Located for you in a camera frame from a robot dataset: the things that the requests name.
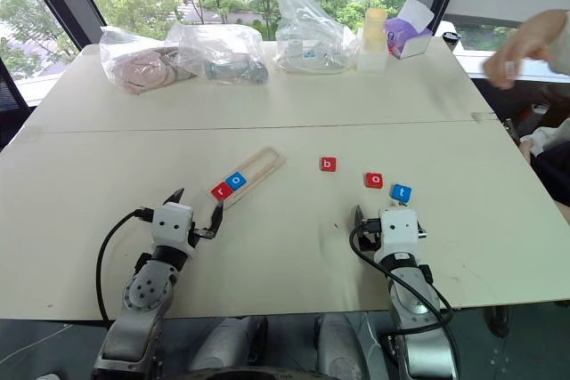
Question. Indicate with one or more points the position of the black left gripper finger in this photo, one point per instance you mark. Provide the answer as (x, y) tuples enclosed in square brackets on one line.
[(174, 197), (217, 217)]

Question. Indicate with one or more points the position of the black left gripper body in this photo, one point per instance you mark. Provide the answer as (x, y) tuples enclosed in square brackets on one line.
[(202, 234)]

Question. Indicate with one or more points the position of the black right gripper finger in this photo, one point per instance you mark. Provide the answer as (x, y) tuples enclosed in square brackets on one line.
[(359, 215)]

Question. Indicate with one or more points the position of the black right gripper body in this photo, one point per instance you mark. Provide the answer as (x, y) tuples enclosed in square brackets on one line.
[(369, 235)]

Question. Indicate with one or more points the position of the red letter o block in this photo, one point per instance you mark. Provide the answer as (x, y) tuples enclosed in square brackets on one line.
[(374, 180)]

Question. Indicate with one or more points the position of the blue letter t block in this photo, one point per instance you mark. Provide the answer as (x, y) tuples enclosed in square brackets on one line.
[(401, 192)]

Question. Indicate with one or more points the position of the red letter b block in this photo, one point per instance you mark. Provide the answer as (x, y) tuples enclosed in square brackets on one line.
[(328, 164)]

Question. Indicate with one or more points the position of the wooden letter tray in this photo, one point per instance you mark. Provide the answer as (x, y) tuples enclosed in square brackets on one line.
[(260, 166)]

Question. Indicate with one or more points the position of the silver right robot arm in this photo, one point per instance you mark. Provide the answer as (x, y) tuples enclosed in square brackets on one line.
[(407, 309)]

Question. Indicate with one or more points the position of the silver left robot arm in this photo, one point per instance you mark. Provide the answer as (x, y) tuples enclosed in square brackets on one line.
[(142, 291)]

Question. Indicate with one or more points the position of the person's right forearm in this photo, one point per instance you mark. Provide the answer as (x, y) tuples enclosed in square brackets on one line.
[(562, 42)]

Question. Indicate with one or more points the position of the red letter r block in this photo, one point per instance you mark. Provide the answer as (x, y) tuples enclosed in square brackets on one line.
[(221, 191)]

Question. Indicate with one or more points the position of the blue letter o block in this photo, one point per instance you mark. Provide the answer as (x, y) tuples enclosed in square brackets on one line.
[(236, 181)]

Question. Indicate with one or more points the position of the person's left hand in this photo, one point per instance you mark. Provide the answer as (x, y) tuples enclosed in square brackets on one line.
[(534, 144)]

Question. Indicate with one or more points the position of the person's right hand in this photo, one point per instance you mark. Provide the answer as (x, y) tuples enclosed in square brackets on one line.
[(525, 44)]

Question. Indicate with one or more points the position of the grey rounded housing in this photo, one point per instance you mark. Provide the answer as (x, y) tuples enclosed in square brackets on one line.
[(227, 344)]

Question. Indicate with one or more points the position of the plastic bag with pink item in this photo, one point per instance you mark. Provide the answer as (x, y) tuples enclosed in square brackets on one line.
[(138, 66)]

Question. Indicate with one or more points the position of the plastic bag with grey item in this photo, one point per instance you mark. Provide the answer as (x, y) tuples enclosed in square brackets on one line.
[(227, 64)]

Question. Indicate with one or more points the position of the clear plastic container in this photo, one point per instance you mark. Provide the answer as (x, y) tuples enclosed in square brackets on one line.
[(372, 62)]

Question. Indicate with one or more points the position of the plastic bag with white items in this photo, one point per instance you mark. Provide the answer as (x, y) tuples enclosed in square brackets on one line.
[(307, 42)]

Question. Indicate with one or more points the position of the purple and white box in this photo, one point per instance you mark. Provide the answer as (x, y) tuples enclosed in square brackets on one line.
[(409, 37)]

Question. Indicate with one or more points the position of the small black cup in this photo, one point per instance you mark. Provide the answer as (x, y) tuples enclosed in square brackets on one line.
[(450, 39)]

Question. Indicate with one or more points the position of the person's white shirt torso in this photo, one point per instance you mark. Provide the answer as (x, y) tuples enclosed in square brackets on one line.
[(559, 135)]

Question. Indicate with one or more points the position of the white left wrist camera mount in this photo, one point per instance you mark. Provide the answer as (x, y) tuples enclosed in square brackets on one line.
[(171, 222)]

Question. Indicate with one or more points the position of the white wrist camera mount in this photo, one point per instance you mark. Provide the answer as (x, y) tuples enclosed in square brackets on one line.
[(401, 228), (171, 222)]

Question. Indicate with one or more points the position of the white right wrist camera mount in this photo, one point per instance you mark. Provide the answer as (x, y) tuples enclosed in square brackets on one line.
[(401, 228)]

